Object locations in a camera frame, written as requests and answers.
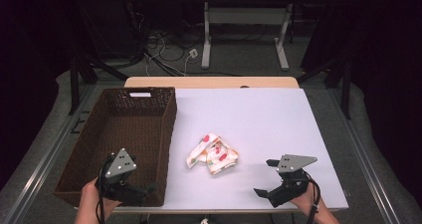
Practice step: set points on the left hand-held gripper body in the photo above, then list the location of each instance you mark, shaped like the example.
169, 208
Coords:
121, 166

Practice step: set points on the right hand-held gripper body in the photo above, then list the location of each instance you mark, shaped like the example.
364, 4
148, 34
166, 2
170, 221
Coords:
292, 164

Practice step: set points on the brown woven basket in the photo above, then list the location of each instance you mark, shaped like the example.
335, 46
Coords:
132, 121

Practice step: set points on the white patterned cloth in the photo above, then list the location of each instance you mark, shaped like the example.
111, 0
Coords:
215, 154

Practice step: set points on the person's right hand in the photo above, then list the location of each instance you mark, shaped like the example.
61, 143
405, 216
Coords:
303, 202

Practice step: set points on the person's left hand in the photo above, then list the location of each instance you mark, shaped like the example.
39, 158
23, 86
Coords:
88, 197

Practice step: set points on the white table sheet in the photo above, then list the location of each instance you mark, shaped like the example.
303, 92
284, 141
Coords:
252, 117

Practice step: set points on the small white object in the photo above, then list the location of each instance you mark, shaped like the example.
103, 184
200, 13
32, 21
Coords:
204, 221

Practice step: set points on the black metal stand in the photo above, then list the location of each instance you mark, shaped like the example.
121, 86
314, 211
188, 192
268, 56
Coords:
346, 91
74, 84

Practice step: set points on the wooden table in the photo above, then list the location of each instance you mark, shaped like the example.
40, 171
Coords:
212, 82

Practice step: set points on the white power plug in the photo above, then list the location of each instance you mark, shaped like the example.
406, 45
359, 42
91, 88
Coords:
193, 53

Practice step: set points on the desk with white legs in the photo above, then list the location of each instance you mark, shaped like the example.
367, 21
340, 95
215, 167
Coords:
252, 16

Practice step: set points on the aluminium floor rail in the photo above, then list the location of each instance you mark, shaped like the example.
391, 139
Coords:
368, 171
43, 164

